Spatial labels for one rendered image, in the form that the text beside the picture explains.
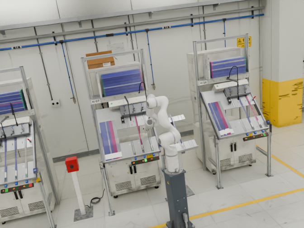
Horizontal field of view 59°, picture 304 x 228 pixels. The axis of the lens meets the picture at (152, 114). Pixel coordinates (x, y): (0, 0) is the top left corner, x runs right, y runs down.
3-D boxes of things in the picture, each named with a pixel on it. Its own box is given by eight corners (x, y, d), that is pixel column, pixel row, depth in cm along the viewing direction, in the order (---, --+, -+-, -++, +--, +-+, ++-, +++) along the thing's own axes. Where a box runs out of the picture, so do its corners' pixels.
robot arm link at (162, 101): (165, 146, 273) (179, 141, 279) (169, 144, 262) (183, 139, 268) (149, 100, 281) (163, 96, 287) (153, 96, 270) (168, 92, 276)
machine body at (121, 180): (161, 188, 377) (156, 148, 358) (111, 200, 365) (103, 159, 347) (152, 167, 438) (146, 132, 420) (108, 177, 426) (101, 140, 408)
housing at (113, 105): (146, 105, 360) (147, 100, 347) (110, 112, 352) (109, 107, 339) (145, 100, 363) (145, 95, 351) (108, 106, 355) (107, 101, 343)
